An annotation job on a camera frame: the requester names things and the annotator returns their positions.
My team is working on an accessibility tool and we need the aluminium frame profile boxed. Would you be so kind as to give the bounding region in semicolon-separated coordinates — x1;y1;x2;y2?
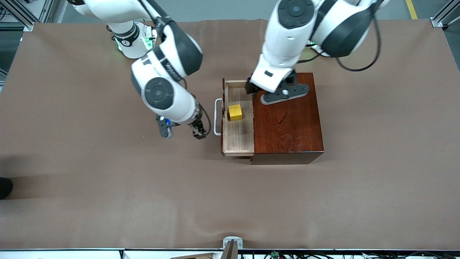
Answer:
431;0;460;30
0;0;54;31

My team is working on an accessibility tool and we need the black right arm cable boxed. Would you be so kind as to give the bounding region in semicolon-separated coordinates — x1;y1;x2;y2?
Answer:
138;0;212;137

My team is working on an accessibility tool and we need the yellow block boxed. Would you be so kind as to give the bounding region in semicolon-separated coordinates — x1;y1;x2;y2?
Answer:
228;104;243;122

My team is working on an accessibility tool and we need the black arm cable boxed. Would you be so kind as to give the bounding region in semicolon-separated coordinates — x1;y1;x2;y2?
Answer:
296;16;382;72
138;0;212;137

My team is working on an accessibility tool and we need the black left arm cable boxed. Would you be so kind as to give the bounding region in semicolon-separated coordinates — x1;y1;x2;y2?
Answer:
296;16;382;72

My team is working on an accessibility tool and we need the dark brown wooden cabinet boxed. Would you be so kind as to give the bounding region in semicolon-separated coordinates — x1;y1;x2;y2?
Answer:
250;72;325;165

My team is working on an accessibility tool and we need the brown table cloth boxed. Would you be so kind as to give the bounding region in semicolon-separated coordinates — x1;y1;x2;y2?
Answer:
0;19;460;250

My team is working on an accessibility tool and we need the black round object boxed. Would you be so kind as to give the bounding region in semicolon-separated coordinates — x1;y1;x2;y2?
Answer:
0;177;13;200

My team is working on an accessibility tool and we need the wooden drawer with white handle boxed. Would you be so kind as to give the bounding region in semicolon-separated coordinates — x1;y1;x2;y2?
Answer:
214;78;255;157

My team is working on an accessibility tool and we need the grey metal clamp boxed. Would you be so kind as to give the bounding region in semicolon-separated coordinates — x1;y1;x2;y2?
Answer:
220;236;243;259

